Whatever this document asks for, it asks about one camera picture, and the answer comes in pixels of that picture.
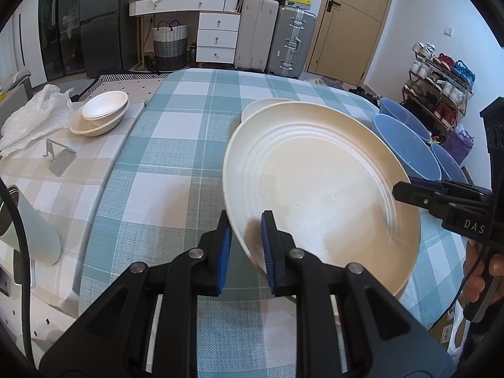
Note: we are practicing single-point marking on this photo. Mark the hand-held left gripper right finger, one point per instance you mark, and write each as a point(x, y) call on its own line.
point(269, 252)

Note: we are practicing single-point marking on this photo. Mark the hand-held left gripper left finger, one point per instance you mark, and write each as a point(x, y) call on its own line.
point(225, 244)

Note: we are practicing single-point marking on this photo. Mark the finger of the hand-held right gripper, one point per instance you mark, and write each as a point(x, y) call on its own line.
point(456, 187)
point(413, 193)

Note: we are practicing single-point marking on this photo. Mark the blue bowl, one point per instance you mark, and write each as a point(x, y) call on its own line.
point(449, 165)
point(397, 110)
point(405, 149)

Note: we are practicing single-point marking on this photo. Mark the cream ribbed plate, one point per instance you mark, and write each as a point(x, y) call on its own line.
point(256, 108)
point(315, 173)

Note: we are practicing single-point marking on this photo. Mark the person's right hand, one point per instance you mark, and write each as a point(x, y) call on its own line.
point(470, 279)

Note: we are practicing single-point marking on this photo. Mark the purple bag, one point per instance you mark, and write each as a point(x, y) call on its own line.
point(458, 145)

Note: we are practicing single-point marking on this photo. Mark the wooden shoe rack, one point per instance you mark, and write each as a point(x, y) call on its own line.
point(411, 94)

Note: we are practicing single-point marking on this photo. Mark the rows of shelved shoes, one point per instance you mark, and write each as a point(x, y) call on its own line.
point(445, 86)

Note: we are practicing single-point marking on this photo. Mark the printed cardboard box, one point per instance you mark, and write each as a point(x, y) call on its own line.
point(443, 328)

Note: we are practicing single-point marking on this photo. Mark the green checked tablecloth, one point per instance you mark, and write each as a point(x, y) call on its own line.
point(177, 145)

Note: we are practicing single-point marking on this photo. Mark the pile of assorted shoes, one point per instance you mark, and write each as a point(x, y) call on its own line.
point(362, 94)

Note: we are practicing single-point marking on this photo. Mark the white shopping bag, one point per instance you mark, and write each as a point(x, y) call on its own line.
point(458, 338)

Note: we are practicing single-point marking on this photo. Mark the beige checked tablecloth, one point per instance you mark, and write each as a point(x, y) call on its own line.
point(78, 189)

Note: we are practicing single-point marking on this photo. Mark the wooden door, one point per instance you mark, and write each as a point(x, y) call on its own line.
point(354, 27)

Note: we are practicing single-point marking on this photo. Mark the cream disposable bowl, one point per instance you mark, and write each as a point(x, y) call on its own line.
point(88, 128)

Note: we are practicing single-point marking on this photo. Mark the metal phone stand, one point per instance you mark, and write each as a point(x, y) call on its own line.
point(61, 163)

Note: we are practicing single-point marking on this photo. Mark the white disposable bowl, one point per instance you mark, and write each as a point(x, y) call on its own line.
point(104, 102)

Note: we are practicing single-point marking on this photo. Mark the pale green tumbler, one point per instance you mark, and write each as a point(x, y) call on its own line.
point(37, 232)

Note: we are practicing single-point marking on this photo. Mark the dark bottle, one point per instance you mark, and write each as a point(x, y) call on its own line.
point(193, 55)

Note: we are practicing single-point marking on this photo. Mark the black white patterned rug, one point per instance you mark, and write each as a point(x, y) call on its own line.
point(130, 76)

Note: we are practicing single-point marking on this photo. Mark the silver suitcase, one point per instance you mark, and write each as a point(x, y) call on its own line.
point(291, 39)

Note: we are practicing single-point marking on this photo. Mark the woven laundry basket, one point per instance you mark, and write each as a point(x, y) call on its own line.
point(169, 47)

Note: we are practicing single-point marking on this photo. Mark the white drawer chest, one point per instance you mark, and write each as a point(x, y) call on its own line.
point(216, 39)

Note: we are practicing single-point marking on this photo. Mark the beige suitcase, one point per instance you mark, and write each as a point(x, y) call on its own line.
point(256, 35)

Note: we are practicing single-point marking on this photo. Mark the white plastic bag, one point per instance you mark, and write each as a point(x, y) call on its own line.
point(31, 122)

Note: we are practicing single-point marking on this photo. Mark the white vanity desk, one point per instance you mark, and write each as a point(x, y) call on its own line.
point(177, 4)

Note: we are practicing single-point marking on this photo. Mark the grey refrigerator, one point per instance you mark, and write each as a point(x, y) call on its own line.
point(106, 27)

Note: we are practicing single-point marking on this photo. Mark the dark glass cabinet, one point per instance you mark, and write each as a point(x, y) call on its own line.
point(59, 27)

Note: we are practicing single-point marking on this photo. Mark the white tall cabinet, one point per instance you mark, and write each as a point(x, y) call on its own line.
point(29, 47)

